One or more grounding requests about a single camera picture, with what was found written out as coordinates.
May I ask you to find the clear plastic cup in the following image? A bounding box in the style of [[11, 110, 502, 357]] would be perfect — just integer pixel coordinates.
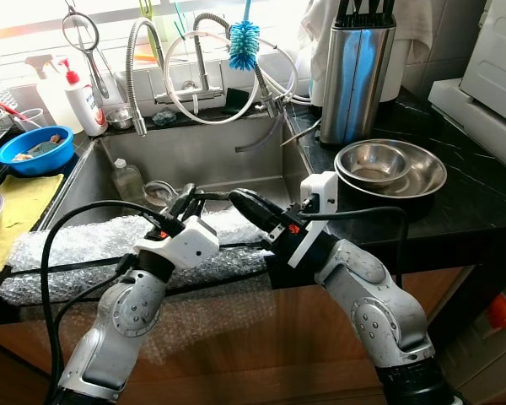
[[8, 108, 45, 132]]

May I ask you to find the wooden base cabinet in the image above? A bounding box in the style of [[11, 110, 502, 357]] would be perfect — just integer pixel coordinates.
[[0, 266, 477, 405]]

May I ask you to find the bubble wrap sheet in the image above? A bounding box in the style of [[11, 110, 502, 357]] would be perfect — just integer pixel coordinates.
[[0, 207, 275, 306]]

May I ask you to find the steel knife block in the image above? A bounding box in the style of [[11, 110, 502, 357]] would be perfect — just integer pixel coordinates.
[[319, 0, 397, 146]]

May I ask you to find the orange plastic object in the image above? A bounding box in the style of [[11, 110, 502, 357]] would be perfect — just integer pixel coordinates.
[[487, 291, 506, 330]]

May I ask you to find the white spray bottle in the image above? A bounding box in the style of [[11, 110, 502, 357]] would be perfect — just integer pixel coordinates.
[[24, 55, 81, 132]]

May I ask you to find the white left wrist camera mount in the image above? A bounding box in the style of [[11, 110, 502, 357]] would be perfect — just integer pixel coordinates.
[[135, 215, 220, 271]]

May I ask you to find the steel kitchen sink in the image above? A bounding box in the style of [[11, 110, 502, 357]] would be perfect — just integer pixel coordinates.
[[46, 110, 321, 229]]

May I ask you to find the small deep steel bowl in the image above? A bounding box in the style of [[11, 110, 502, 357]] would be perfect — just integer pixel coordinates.
[[342, 143, 410, 188]]

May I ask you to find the steel wire skimmer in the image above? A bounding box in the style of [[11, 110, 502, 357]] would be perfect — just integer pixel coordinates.
[[61, 0, 110, 100]]

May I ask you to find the yellow cloth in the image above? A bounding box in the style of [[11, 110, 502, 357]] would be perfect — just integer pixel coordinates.
[[0, 173, 64, 275]]

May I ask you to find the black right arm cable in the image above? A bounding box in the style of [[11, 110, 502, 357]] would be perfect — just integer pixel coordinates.
[[297, 205, 410, 292]]

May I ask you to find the large shallow steel bowl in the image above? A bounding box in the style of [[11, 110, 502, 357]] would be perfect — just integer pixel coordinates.
[[334, 139, 448, 199]]

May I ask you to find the clear plastic bottle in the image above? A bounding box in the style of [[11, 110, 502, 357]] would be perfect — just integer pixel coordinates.
[[111, 159, 148, 203]]

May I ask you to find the grey brown sponge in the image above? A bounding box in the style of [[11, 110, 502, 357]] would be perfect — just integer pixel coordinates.
[[13, 133, 64, 163]]

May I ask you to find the blue bottle brush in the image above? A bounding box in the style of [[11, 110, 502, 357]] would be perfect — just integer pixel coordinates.
[[228, 0, 261, 71]]

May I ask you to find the small steel cup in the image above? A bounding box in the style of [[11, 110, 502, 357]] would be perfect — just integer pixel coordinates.
[[105, 105, 136, 130]]

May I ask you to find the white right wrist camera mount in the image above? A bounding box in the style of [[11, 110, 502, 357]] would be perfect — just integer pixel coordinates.
[[285, 171, 341, 271]]

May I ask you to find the white looped hose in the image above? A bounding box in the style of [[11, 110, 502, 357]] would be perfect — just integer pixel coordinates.
[[163, 30, 313, 126]]

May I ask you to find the blue plastic bowl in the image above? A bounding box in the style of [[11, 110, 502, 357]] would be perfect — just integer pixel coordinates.
[[0, 125, 75, 178]]

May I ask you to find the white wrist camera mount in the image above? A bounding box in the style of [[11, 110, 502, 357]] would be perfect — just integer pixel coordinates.
[[135, 215, 220, 271], [285, 171, 341, 271]]

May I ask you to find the white red pump soap bottle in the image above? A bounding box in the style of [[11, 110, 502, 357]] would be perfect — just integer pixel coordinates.
[[57, 57, 109, 138]]

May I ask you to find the steel mixer tap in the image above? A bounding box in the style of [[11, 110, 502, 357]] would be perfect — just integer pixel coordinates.
[[156, 10, 230, 106]]

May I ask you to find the flexible steel gooseneck faucet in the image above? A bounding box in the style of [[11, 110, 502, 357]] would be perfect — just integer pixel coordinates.
[[125, 17, 165, 138]]

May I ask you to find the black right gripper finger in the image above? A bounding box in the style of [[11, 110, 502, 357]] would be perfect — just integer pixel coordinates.
[[228, 189, 283, 229]]

